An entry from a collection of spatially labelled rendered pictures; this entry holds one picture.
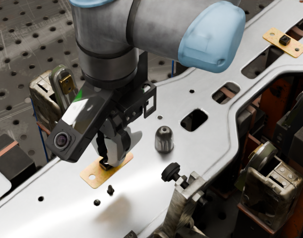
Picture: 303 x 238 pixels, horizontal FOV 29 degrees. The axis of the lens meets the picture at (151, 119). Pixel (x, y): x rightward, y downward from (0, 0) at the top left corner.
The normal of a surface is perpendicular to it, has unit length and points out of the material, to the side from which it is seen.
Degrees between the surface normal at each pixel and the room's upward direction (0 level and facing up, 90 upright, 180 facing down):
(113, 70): 90
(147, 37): 76
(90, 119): 32
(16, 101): 0
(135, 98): 1
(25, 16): 0
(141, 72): 90
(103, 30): 94
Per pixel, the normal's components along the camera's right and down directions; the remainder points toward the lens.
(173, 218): -0.70, 0.57
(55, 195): 0.00, -0.60
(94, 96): -0.39, -0.22
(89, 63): -0.54, 0.67
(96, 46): -0.26, 0.77
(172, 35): -0.39, 0.38
